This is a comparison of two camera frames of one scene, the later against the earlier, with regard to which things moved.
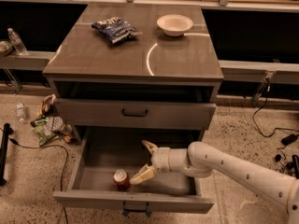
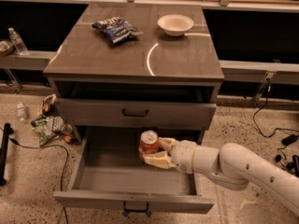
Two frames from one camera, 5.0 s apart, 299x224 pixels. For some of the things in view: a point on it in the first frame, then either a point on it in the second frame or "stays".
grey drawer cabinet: x=135 y=67 stays
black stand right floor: x=295 y=163 stays
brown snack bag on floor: x=48 y=105 stays
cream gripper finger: x=151 y=147 → x=167 y=144
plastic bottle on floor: x=21 y=112 stays
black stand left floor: x=4 y=152 stays
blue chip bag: x=117 y=29 stays
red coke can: x=121 y=180 → x=149 y=143
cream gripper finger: x=146 y=173 → x=159 y=159
